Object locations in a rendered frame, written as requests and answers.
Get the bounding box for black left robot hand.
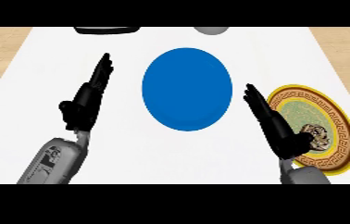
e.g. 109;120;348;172
57;52;115;132

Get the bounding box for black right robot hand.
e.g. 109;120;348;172
242;83;315;161

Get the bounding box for brown cupcake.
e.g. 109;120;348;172
299;123;330;152

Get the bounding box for ornate yellow brown plate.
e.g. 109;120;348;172
265;84;350;177

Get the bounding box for blue plate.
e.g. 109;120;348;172
140;47;233;132

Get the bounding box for white placemat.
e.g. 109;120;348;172
0;27;350;185

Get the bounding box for black flat object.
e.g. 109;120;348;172
72;27;141;35

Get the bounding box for grey round object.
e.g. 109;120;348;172
193;27;230;36

